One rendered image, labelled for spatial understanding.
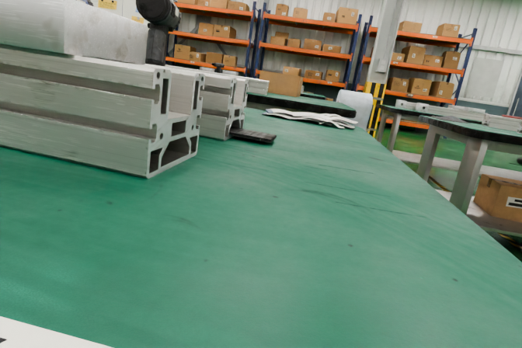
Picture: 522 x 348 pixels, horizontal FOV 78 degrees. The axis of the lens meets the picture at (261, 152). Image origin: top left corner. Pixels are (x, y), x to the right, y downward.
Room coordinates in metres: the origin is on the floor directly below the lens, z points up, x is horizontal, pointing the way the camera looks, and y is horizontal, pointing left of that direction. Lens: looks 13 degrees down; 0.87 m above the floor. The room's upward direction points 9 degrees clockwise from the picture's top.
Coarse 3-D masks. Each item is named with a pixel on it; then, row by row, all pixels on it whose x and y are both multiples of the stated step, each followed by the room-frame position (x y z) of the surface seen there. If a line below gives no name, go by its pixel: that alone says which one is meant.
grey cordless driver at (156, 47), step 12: (144, 0) 0.60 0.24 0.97; (156, 0) 0.60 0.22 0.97; (168, 0) 0.61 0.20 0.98; (144, 12) 0.60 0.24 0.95; (156, 12) 0.60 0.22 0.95; (168, 12) 0.62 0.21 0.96; (156, 24) 0.64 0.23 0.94; (168, 24) 0.66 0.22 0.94; (156, 36) 0.63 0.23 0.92; (156, 48) 0.63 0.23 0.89; (156, 60) 0.63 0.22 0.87
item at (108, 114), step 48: (0, 48) 0.26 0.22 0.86; (0, 96) 0.26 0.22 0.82; (48, 96) 0.25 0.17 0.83; (96, 96) 0.24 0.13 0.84; (144, 96) 0.25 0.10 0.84; (192, 96) 0.31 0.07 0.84; (0, 144) 0.26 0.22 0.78; (48, 144) 0.25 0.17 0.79; (96, 144) 0.24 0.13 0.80; (144, 144) 0.23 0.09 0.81; (192, 144) 0.33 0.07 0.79
